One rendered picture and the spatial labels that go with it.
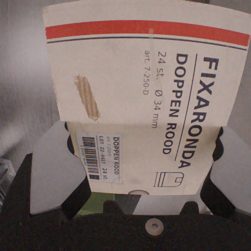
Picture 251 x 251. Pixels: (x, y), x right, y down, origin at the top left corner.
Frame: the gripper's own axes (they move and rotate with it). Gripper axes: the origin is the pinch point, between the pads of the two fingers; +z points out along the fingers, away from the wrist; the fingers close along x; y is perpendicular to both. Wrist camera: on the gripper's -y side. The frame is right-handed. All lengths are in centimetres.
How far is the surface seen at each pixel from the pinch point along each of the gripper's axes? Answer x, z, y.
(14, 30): -24.9, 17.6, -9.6
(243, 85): 90, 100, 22
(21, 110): -28.5, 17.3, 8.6
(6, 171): -45, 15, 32
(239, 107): 93, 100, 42
